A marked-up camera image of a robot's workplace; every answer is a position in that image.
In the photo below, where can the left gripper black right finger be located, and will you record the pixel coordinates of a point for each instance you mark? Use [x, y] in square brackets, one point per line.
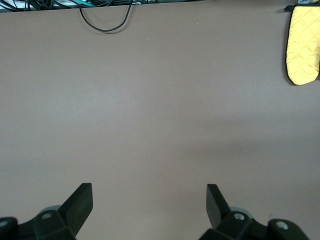
[220, 212]

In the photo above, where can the yellow quilted oven mitt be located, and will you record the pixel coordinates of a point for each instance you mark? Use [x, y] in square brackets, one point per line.
[303, 47]

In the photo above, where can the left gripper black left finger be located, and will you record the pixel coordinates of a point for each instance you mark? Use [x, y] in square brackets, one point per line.
[75, 210]

